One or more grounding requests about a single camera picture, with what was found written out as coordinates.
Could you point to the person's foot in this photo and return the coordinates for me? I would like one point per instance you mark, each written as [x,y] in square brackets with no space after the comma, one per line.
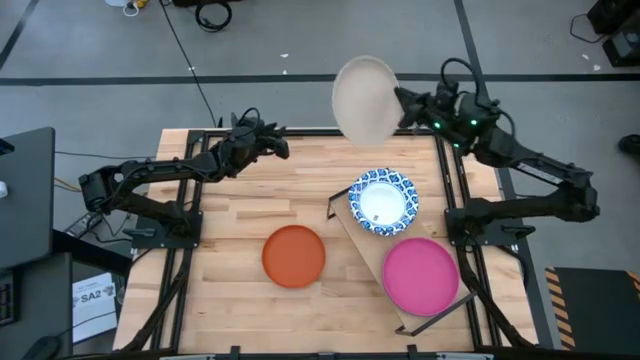
[630,144]

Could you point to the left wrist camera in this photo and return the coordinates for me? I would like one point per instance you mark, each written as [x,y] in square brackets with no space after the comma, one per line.
[247,127]

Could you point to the black power strip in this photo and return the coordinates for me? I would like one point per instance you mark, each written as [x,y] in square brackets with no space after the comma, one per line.
[82,225]

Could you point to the orange plastic plate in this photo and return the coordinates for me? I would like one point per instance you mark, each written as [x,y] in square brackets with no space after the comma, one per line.
[293,256]

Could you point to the dark grey desk top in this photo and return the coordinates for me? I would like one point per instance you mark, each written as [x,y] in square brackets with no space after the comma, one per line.
[25,200]

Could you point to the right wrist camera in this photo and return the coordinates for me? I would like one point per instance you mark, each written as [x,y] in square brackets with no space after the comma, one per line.
[447,90]

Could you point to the black plate hazard striped edge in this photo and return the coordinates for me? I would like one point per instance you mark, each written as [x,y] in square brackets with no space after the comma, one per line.
[595,310]

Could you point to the black equipment case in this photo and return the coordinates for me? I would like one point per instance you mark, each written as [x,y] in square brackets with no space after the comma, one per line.
[622,47]

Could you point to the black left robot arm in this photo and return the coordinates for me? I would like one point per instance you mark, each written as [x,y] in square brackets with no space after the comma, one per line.
[150,167]

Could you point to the white printed paper sheet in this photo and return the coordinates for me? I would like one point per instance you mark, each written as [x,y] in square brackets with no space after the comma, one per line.
[92,310]

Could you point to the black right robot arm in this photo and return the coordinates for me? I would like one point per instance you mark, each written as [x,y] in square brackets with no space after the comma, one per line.
[540,170]

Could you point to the white cup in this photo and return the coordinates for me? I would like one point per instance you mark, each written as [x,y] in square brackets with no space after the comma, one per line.
[2,190]

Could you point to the wooden shelf black metal legs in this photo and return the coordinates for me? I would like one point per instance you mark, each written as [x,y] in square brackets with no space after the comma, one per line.
[372,250]

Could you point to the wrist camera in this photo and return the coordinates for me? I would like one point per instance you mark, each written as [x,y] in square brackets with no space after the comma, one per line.
[247,127]
[447,90]

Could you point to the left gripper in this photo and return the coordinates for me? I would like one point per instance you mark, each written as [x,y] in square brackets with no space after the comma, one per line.
[240,155]

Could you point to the black computer mouse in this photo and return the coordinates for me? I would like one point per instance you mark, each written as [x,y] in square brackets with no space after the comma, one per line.
[42,348]

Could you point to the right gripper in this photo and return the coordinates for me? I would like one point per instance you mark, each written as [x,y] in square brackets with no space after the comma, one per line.
[440,117]

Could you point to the pink plastic plate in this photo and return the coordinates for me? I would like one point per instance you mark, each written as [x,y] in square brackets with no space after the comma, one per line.
[421,277]

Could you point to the blue patterned paper plate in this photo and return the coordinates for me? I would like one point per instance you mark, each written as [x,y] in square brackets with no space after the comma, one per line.
[383,201]

